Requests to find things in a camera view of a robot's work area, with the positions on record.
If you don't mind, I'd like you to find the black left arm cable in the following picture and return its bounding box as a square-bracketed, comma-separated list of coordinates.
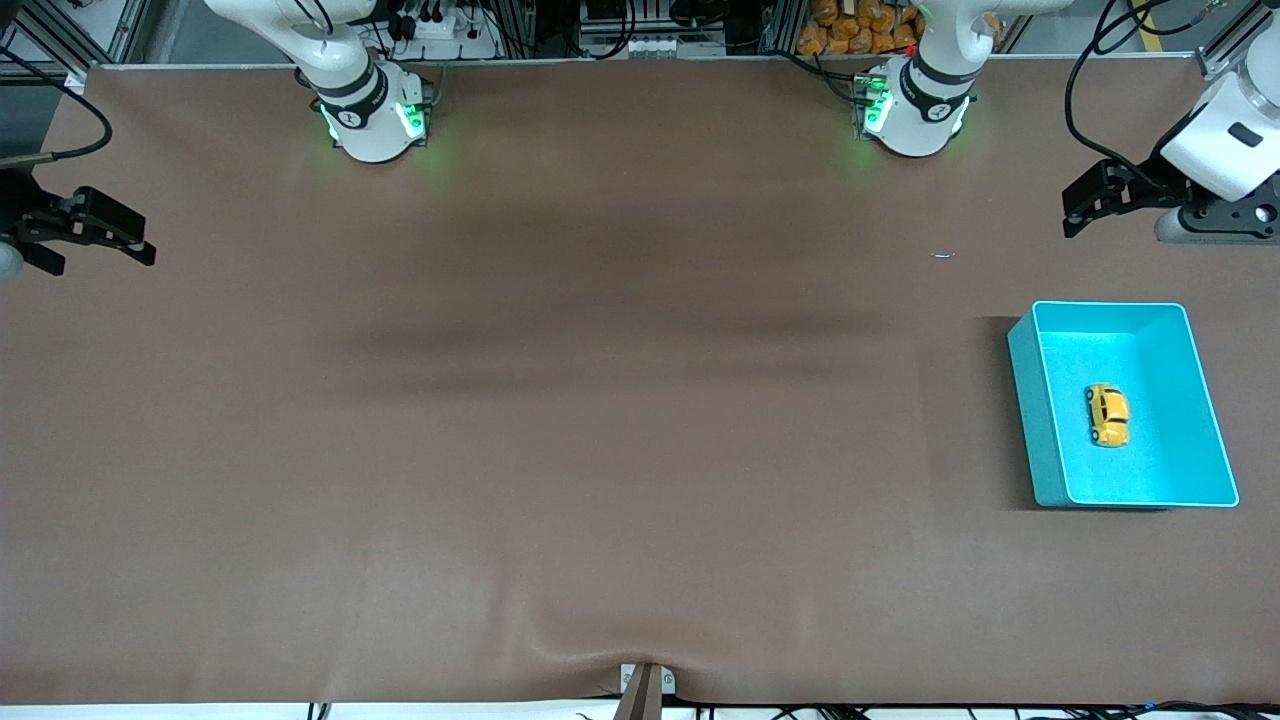
[1063, 0, 1236, 179]

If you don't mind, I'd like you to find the grey metal edge bracket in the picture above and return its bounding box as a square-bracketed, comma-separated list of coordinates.
[619, 662, 677, 697]

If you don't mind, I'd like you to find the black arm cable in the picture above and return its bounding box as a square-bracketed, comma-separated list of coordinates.
[1063, 0, 1236, 179]
[0, 45, 113, 166]

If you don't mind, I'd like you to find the teal plastic bin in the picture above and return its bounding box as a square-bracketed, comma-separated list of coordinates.
[1005, 300, 1241, 510]

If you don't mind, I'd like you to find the yellow beetle toy car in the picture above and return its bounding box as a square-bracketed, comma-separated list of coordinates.
[1085, 383, 1132, 448]

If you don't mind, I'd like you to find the grey electronics rack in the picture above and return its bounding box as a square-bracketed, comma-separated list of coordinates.
[578, 0, 736, 59]

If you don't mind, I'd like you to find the brown wedge post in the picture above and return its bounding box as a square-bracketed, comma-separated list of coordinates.
[612, 665, 666, 720]

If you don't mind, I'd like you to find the pile of orange packets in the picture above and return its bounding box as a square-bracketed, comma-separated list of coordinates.
[797, 0, 923, 57]

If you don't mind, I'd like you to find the aluminium frame profile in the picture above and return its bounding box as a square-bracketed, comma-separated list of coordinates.
[0, 0, 151, 86]
[1195, 35, 1246, 81]

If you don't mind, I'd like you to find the brown table mat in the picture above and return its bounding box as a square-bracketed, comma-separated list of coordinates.
[0, 55, 1280, 706]

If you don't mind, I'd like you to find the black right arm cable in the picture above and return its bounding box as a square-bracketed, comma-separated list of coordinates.
[0, 45, 113, 166]

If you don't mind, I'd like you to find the white power strip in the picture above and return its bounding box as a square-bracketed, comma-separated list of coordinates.
[385, 8, 501, 61]

